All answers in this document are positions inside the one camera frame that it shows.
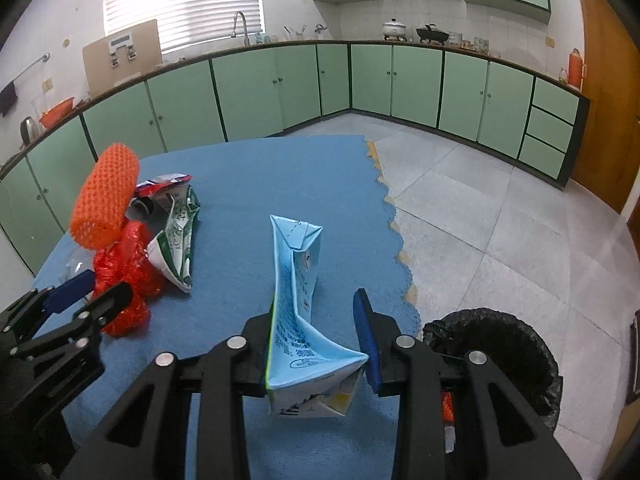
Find green white milk carton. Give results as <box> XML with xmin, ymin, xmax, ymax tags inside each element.
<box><xmin>146</xmin><ymin>184</ymin><xmax>201</xmax><ymax>294</ymax></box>

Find left wooden door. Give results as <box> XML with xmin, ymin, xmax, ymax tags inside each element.
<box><xmin>572</xmin><ymin>0</ymin><xmax>639</xmax><ymax>212</ymax></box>

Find black wok pan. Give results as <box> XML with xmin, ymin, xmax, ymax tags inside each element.
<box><xmin>416</xmin><ymin>24</ymin><xmax>449</xmax><ymax>46</ymax></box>

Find chrome kitchen faucet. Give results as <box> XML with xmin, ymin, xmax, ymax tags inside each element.
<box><xmin>231</xmin><ymin>11</ymin><xmax>250</xmax><ymax>47</ymax></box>

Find light blue drink carton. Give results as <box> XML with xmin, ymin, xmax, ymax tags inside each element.
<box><xmin>265</xmin><ymin>216</ymin><xmax>368</xmax><ymax>418</ymax></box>

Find green lower kitchen cabinets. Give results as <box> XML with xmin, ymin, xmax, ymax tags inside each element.
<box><xmin>1</xmin><ymin>41</ymin><xmax>590</xmax><ymax>272</ymax></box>

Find tall orange foam net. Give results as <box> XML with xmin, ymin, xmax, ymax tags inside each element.
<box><xmin>68</xmin><ymin>143</ymin><xmax>140</xmax><ymax>250</ymax></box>

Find blue white snack wrapper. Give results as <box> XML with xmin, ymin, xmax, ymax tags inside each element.
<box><xmin>134</xmin><ymin>174</ymin><xmax>192</xmax><ymax>198</ymax></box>

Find clear plastic bottle red label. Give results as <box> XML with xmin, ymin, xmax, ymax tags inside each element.
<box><xmin>60</xmin><ymin>197</ymin><xmax>155</xmax><ymax>283</ymax></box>

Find wall towel rail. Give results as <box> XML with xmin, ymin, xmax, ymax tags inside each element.
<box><xmin>12</xmin><ymin>52</ymin><xmax>51</xmax><ymax>82</ymax></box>

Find cardboard box with scale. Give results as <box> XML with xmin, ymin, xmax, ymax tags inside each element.
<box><xmin>82</xmin><ymin>20</ymin><xmax>163</xmax><ymax>98</ymax></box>

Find orange plastic basin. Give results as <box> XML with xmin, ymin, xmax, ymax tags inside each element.
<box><xmin>39</xmin><ymin>98</ymin><xmax>74</xmax><ymax>130</ymax></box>

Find blue felt table cloth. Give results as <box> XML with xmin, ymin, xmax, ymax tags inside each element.
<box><xmin>63</xmin><ymin>136</ymin><xmax>420</xmax><ymax>479</ymax></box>

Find white cooking pot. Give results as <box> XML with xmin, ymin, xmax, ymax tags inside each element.
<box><xmin>382</xmin><ymin>18</ymin><xmax>407</xmax><ymax>41</ymax></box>

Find red crinkled plastic wrapper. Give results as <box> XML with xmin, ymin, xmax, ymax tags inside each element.
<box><xmin>92</xmin><ymin>221</ymin><xmax>166</xmax><ymax>338</ymax></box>

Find dark hanging towel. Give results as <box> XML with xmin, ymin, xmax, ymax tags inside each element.
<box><xmin>0</xmin><ymin>80</ymin><xmax>17</xmax><ymax>117</ymax></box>

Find steel electric kettle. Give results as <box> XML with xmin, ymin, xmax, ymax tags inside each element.
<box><xmin>20</xmin><ymin>116</ymin><xmax>41</xmax><ymax>148</ymax></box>

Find black lined trash bin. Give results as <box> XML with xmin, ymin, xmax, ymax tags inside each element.
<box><xmin>422</xmin><ymin>308</ymin><xmax>563</xmax><ymax>431</ymax></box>

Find orange thermos flask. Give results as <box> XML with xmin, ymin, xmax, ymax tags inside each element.
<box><xmin>567</xmin><ymin>49</ymin><xmax>585</xmax><ymax>90</ymax></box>

